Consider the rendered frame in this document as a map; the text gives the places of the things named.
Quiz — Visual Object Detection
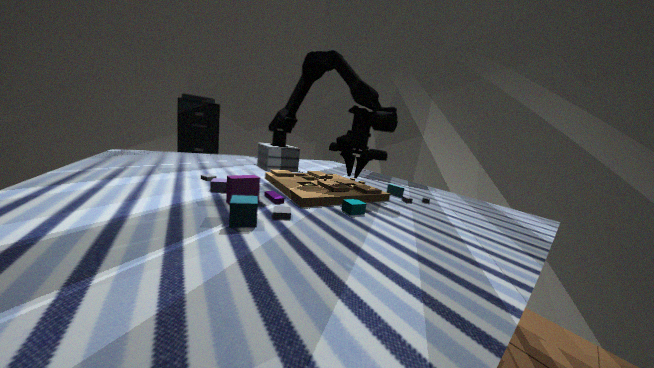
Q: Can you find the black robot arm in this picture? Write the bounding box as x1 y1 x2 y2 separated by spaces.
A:
269 50 398 151

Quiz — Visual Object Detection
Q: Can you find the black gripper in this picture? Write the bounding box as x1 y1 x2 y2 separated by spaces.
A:
329 127 388 178

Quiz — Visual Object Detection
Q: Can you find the tan wooden puzzle board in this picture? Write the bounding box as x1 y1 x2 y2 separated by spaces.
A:
264 170 391 208

